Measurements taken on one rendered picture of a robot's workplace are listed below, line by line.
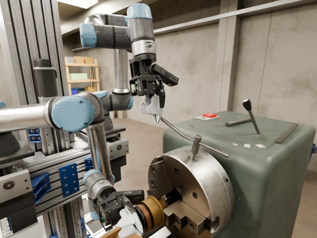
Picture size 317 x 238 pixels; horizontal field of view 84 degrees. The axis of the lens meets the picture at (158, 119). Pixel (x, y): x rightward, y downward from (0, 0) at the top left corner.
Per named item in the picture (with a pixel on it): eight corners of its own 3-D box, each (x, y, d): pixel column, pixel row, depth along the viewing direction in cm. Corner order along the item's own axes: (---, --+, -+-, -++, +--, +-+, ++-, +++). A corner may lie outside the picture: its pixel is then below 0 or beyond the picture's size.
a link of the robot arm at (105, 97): (89, 111, 114) (87, 90, 111) (111, 110, 118) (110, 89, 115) (89, 115, 103) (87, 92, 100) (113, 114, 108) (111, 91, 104)
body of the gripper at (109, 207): (106, 234, 52) (92, 210, 61) (132, 219, 57) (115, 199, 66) (104, 213, 50) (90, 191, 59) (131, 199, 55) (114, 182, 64)
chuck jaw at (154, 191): (172, 187, 65) (162, 156, 68) (181, 186, 61) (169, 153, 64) (148, 199, 59) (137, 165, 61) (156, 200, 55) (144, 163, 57)
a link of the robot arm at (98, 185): (111, 193, 70) (110, 175, 67) (116, 199, 66) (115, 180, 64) (92, 202, 65) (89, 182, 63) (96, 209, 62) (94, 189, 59)
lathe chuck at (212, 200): (159, 190, 84) (171, 132, 71) (213, 251, 62) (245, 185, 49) (143, 198, 78) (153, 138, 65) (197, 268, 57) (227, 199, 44)
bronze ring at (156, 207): (153, 186, 60) (129, 198, 55) (172, 201, 53) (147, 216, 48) (154, 209, 63) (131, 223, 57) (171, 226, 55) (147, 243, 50)
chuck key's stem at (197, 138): (195, 165, 59) (203, 136, 54) (192, 169, 57) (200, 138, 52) (189, 163, 60) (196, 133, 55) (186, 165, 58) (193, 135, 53)
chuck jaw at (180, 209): (186, 193, 60) (217, 213, 51) (186, 206, 61) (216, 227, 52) (161, 208, 53) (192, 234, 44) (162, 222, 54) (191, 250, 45)
